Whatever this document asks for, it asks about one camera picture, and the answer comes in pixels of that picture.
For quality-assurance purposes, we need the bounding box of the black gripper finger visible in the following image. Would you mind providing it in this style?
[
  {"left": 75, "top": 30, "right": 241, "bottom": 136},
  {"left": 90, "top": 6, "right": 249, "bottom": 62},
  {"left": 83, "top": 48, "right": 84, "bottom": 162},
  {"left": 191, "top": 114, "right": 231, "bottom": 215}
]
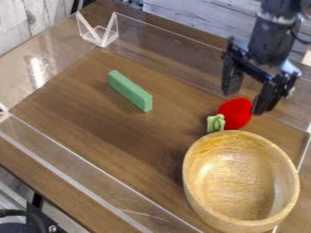
[
  {"left": 251, "top": 76, "right": 289, "bottom": 116},
  {"left": 222, "top": 57, "right": 243, "bottom": 96}
]

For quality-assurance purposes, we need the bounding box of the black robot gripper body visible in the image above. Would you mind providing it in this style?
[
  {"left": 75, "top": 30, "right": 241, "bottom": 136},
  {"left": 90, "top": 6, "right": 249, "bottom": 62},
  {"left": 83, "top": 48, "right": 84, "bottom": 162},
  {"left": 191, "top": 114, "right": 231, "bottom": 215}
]
[{"left": 222, "top": 37, "right": 303, "bottom": 97}]

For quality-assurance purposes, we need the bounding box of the red plush strawberry toy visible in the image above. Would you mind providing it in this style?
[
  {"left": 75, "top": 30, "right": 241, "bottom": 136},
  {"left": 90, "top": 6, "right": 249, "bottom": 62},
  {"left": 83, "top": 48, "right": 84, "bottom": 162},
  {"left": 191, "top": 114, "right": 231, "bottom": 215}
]
[{"left": 207, "top": 97, "right": 253, "bottom": 133}]

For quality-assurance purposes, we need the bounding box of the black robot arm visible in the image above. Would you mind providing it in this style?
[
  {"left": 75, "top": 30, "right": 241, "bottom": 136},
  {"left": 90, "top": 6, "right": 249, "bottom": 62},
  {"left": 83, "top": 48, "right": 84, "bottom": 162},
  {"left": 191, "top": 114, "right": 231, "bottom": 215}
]
[{"left": 222, "top": 0, "right": 311, "bottom": 116}]

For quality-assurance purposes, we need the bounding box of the green rectangular block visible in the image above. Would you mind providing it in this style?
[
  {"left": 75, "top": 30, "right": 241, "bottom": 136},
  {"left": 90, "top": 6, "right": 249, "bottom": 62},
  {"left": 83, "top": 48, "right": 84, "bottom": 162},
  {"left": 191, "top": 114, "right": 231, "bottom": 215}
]
[{"left": 108, "top": 70, "right": 154, "bottom": 113}]

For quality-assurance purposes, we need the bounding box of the wooden bowl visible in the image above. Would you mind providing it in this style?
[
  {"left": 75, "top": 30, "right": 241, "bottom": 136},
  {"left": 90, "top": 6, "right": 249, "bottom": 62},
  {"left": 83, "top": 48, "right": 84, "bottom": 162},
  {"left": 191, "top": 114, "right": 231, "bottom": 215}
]
[{"left": 183, "top": 130, "right": 301, "bottom": 233}]

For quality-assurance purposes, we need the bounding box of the clear acrylic table barrier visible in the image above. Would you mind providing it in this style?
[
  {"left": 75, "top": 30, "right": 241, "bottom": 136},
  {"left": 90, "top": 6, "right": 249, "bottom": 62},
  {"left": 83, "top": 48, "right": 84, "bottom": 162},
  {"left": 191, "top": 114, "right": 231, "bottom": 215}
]
[{"left": 0, "top": 11, "right": 311, "bottom": 233}]

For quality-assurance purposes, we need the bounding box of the clear acrylic corner bracket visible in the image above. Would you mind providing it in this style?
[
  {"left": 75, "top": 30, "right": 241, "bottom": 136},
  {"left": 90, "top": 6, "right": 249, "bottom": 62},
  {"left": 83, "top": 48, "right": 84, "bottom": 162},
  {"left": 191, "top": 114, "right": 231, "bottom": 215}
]
[{"left": 75, "top": 12, "right": 119, "bottom": 47}]

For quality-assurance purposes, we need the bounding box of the black clamp with cable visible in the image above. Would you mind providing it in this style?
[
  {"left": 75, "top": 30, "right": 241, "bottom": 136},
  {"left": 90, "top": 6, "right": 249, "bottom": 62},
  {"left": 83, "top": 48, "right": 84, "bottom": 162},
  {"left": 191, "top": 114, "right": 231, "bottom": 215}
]
[{"left": 0, "top": 204, "right": 68, "bottom": 233}]

